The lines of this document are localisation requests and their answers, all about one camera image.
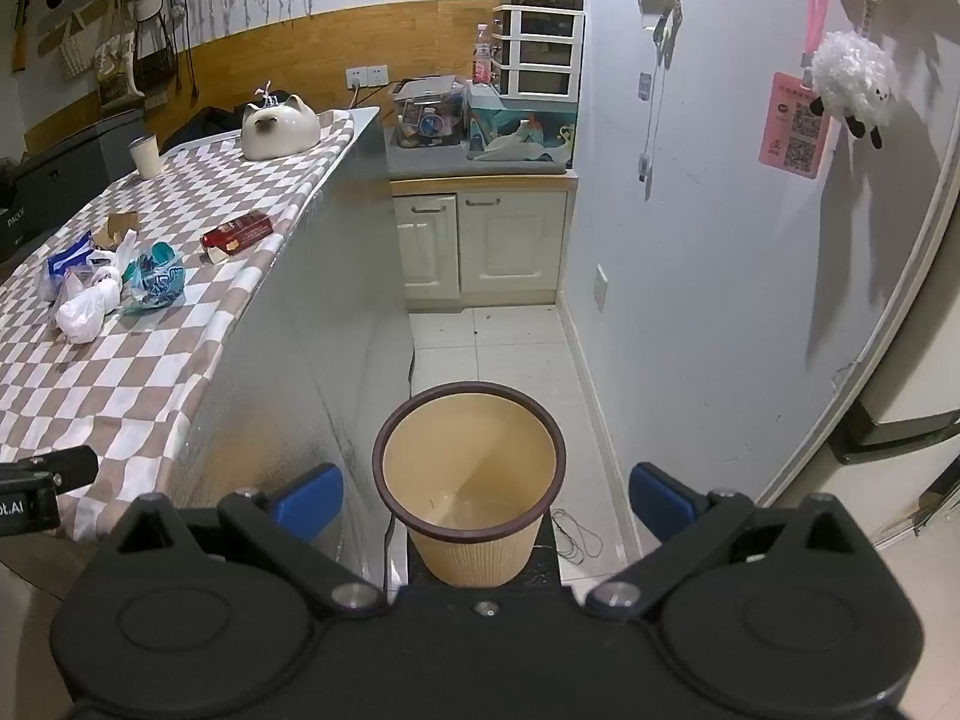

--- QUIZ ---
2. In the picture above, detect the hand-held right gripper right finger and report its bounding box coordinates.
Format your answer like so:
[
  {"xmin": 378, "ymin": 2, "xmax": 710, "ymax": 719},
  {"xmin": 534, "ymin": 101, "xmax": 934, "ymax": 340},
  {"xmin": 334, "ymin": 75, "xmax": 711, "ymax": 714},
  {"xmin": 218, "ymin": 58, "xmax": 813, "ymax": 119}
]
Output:
[{"xmin": 585, "ymin": 463, "xmax": 875, "ymax": 620}]

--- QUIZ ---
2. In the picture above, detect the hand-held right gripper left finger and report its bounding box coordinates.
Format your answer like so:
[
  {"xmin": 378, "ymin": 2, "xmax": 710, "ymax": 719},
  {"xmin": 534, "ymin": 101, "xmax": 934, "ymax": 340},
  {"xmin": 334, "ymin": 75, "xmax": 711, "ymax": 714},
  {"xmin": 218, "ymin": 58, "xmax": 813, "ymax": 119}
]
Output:
[{"xmin": 94, "ymin": 463, "xmax": 385, "ymax": 620}]

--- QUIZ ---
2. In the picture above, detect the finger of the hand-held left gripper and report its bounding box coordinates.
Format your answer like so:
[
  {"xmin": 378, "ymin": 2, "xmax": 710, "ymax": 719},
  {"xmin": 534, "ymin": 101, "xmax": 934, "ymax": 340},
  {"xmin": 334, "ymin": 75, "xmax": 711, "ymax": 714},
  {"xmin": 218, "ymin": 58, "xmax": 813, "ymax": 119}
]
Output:
[{"xmin": 0, "ymin": 446, "xmax": 99, "ymax": 494}]

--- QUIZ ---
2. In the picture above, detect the beige ribbed waste bin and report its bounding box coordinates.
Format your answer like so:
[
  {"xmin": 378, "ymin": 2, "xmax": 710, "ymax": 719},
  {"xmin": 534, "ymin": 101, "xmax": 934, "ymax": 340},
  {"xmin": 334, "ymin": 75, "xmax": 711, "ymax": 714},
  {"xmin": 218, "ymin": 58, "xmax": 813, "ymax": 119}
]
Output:
[{"xmin": 373, "ymin": 382, "xmax": 566, "ymax": 587}]

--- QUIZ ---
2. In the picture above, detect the teal printed plastic wrapper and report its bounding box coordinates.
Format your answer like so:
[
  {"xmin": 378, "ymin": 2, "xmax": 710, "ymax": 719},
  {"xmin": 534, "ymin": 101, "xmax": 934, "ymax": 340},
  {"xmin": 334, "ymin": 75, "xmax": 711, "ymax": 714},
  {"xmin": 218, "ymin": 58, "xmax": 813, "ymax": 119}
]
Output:
[{"xmin": 120, "ymin": 240, "xmax": 187, "ymax": 314}]

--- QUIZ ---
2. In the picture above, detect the blue and white plastic bag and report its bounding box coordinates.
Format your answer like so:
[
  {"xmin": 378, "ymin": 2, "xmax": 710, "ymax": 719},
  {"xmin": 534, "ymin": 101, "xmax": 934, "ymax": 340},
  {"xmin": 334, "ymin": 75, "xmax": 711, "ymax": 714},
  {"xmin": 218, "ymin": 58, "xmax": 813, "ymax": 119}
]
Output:
[{"xmin": 46, "ymin": 231, "xmax": 95, "ymax": 284}]

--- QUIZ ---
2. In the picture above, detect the red snack packet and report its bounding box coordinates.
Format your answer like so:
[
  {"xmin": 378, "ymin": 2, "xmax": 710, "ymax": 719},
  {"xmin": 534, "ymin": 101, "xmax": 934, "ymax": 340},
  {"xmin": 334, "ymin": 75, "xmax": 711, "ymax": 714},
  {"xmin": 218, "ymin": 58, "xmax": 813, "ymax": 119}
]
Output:
[{"xmin": 201, "ymin": 211, "xmax": 275, "ymax": 265}]

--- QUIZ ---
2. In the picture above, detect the black box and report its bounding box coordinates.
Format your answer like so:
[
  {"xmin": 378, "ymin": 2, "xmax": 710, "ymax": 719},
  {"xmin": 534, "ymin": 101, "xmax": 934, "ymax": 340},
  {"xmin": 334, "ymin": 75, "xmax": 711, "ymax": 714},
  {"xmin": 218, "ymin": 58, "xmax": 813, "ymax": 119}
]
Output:
[{"xmin": 0, "ymin": 195, "xmax": 47, "ymax": 262}]

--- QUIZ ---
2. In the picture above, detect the white refrigerator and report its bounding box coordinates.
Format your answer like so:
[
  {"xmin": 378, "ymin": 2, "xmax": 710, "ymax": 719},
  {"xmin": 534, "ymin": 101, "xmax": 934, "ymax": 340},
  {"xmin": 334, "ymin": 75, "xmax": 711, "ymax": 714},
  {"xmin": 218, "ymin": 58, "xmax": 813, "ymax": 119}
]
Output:
[{"xmin": 754, "ymin": 165, "xmax": 960, "ymax": 550}]

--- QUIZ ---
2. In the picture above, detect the grey storage box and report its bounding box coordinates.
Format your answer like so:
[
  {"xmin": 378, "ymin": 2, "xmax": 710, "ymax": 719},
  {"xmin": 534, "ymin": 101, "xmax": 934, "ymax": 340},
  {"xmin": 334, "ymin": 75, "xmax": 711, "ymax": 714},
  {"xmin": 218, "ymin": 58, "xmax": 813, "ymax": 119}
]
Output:
[{"xmin": 19, "ymin": 109, "xmax": 147, "ymax": 200}]

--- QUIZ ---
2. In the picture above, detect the cream kitchen cabinet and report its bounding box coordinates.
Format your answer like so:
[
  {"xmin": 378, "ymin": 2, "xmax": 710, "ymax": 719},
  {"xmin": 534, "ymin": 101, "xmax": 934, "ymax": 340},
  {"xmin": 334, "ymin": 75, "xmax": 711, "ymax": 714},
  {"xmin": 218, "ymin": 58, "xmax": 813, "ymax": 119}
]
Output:
[{"xmin": 388, "ymin": 169, "xmax": 579, "ymax": 312}]

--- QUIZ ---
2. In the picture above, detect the white cup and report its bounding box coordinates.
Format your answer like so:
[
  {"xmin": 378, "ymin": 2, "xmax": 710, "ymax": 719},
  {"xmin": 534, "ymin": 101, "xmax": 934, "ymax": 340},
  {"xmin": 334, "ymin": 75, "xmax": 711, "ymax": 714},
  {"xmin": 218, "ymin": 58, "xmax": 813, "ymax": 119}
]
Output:
[{"xmin": 127, "ymin": 133, "xmax": 164, "ymax": 179}]

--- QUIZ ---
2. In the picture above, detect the cat-shaped ceramic bowl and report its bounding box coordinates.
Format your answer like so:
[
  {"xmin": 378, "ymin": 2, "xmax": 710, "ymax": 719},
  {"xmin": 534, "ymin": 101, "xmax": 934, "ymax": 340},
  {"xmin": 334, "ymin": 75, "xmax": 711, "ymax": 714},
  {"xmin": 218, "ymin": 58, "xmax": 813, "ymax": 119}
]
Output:
[{"xmin": 240, "ymin": 94, "xmax": 320, "ymax": 162}]

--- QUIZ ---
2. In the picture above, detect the beige hanging bag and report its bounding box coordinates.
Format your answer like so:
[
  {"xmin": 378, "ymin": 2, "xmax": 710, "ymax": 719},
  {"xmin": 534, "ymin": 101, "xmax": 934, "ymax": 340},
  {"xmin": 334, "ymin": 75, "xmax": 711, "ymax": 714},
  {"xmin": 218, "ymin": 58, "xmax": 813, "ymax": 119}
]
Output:
[{"xmin": 94, "ymin": 30, "xmax": 140, "ymax": 102}]

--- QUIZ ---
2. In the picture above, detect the teal-rimmed glass tank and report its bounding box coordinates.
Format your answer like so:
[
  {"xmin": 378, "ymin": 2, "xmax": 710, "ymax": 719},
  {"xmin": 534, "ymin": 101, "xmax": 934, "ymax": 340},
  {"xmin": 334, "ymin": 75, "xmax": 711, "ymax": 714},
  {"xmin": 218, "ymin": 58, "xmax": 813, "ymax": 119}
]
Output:
[{"xmin": 465, "ymin": 82, "xmax": 579, "ymax": 166}]

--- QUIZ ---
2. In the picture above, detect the clear plastic container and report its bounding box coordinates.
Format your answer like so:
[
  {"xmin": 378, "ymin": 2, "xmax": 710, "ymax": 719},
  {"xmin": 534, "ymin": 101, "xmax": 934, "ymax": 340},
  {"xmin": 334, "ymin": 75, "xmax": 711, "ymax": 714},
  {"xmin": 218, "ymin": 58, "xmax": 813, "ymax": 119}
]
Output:
[{"xmin": 390, "ymin": 75, "xmax": 468, "ymax": 149}]

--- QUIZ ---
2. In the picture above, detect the black and white hanging bag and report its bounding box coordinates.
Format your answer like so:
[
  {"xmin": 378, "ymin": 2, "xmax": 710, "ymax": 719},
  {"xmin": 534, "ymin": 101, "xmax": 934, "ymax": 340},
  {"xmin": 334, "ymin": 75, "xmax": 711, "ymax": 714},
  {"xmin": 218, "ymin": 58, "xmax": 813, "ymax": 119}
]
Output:
[{"xmin": 129, "ymin": 0, "xmax": 179, "ymax": 92}]

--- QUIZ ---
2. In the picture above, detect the white drawer organizer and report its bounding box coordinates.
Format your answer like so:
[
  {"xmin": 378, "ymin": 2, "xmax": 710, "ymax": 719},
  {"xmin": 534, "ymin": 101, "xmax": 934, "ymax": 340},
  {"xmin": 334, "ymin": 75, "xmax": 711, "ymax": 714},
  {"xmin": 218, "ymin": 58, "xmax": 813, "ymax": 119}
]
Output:
[{"xmin": 493, "ymin": 4, "xmax": 586, "ymax": 102}]

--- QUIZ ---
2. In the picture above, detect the pink drink bottle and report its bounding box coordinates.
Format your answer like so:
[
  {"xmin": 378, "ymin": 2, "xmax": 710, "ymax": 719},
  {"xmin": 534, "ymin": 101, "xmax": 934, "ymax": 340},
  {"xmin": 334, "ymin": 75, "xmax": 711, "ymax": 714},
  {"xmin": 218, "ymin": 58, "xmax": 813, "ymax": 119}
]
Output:
[{"xmin": 472, "ymin": 24, "xmax": 497, "ymax": 86}]

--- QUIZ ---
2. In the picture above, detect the thin wire on floor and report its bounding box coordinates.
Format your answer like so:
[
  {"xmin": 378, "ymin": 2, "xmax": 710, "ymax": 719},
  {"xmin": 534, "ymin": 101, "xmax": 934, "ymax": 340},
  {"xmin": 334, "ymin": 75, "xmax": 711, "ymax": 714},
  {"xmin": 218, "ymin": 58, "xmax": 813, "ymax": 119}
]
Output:
[{"xmin": 551, "ymin": 510, "xmax": 605, "ymax": 562}]

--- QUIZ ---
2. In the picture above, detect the pink card with lanyard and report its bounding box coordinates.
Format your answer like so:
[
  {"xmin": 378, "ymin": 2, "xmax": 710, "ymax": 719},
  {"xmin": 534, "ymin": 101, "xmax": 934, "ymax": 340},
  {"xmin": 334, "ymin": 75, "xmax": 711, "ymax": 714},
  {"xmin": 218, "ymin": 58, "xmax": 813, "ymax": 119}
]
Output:
[{"xmin": 759, "ymin": 0, "xmax": 838, "ymax": 181}]

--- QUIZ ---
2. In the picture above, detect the hanging white cord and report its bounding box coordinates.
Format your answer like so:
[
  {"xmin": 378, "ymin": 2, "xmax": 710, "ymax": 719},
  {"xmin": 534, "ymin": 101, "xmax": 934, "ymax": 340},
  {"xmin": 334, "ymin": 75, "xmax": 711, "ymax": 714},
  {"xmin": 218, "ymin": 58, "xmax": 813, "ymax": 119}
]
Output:
[{"xmin": 637, "ymin": 0, "xmax": 683, "ymax": 202}]

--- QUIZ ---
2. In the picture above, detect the white sheep plush keychain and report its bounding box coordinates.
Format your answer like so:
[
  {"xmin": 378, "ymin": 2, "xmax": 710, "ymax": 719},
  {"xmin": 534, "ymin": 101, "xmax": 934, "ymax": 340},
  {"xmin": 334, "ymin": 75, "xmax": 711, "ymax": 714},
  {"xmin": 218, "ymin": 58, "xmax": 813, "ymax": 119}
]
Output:
[{"xmin": 811, "ymin": 0, "xmax": 901, "ymax": 149}]

